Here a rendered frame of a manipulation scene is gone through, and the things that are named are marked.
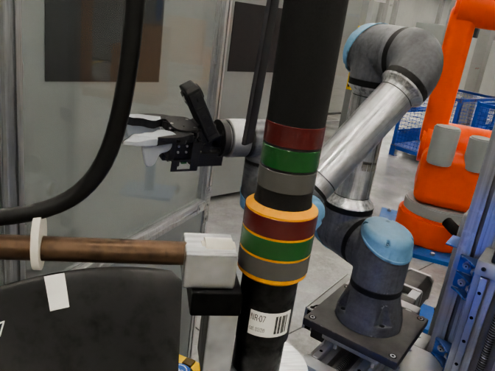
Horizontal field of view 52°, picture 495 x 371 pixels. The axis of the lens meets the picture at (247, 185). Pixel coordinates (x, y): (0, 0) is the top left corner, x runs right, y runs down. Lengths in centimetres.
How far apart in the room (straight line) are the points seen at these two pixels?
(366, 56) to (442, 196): 325
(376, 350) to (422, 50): 61
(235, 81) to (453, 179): 194
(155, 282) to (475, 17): 397
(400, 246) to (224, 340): 82
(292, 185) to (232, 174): 435
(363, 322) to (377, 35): 61
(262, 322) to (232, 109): 413
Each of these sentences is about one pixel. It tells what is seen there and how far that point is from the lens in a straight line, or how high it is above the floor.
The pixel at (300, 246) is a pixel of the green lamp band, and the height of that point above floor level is 155.
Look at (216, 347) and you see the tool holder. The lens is 32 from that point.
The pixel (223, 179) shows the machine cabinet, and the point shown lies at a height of 21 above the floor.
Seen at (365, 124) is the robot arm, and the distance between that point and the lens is 96.
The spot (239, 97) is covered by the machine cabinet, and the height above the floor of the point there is 95.
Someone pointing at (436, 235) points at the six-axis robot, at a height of 18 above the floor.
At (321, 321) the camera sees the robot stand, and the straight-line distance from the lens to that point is 119.
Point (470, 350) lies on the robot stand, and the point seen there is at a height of 104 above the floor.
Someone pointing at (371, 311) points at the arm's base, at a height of 109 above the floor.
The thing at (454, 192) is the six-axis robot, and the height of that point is 54.
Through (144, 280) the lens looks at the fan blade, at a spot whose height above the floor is 142.
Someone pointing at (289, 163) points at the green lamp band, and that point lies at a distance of 27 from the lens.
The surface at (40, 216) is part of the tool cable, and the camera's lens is 29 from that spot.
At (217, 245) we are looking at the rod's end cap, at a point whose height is 154.
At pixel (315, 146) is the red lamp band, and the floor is 161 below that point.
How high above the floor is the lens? 167
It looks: 19 degrees down
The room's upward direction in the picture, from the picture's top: 8 degrees clockwise
